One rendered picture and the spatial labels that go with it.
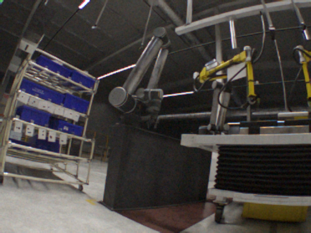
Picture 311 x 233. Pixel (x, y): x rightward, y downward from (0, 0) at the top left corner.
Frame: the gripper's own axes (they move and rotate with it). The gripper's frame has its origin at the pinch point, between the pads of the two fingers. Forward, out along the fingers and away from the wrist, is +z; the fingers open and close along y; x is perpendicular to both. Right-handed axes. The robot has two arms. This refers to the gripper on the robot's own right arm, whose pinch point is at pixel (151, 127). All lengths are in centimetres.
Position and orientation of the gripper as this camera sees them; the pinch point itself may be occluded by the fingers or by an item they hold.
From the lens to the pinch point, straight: 168.1
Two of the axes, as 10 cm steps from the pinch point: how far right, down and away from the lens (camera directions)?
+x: -7.4, -2.7, -6.2
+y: -6.6, 0.9, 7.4
